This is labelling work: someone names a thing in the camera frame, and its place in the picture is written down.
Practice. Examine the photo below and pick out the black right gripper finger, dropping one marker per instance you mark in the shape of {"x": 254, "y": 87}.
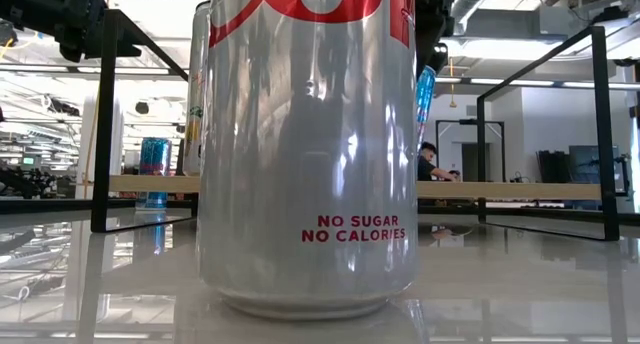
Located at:
{"x": 430, "y": 54}

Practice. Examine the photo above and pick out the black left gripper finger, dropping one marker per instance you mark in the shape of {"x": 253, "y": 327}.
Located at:
{"x": 129, "y": 49}

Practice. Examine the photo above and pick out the blue silver Red Bull can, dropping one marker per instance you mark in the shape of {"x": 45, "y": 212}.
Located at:
{"x": 426, "y": 94}
{"x": 155, "y": 156}

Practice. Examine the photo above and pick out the white Celsius Tropical Vibe can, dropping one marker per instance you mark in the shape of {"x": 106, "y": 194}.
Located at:
{"x": 194, "y": 84}

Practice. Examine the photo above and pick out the silver Diet Coke can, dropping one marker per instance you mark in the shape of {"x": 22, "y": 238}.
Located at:
{"x": 310, "y": 159}

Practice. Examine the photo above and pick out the black round ceiling fixture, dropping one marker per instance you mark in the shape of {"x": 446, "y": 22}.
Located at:
{"x": 142, "y": 108}

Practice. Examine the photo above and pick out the person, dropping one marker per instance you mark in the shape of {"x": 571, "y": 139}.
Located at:
{"x": 425, "y": 166}

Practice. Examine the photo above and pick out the large black display screen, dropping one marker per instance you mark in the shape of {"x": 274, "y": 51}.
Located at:
{"x": 179, "y": 159}

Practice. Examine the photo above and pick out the black upright panels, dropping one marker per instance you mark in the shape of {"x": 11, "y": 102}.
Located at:
{"x": 552, "y": 166}

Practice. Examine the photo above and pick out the small black desk monitor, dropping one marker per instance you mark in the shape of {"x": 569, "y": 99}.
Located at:
{"x": 595, "y": 164}

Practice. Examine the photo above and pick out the silver ventilation duct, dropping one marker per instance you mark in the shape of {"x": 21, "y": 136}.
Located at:
{"x": 470, "y": 1}

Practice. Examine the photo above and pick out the black overhead rig frame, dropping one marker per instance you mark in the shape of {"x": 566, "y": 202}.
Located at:
{"x": 470, "y": 122}

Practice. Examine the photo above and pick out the wooden shelf black metal frame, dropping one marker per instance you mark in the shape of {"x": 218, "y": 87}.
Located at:
{"x": 500, "y": 190}

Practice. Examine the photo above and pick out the black metal table frame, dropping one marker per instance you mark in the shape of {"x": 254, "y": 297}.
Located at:
{"x": 560, "y": 215}

